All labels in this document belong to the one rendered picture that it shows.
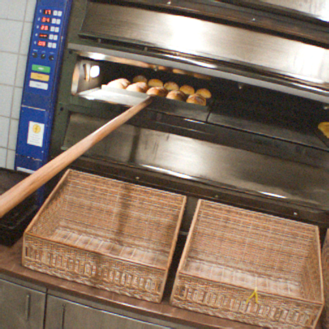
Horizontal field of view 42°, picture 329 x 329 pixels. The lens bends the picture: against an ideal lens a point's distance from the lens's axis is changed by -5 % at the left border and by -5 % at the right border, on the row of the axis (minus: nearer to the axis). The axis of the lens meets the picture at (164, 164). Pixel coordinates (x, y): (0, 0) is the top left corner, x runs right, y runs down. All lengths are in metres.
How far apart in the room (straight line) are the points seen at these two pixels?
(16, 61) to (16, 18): 0.20
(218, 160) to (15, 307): 1.05
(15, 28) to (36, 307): 1.23
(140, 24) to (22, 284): 1.16
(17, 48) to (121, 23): 0.50
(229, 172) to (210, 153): 0.12
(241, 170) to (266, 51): 0.52
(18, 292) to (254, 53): 1.35
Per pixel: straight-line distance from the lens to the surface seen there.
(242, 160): 1.96
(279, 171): 1.98
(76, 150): 1.09
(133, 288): 1.66
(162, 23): 1.93
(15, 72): 2.14
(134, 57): 1.78
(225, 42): 1.89
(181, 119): 1.92
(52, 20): 2.02
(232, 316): 1.68
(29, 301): 1.79
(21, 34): 2.12
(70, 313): 1.73
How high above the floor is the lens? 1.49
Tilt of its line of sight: 16 degrees down
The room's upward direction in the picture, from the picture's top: 11 degrees clockwise
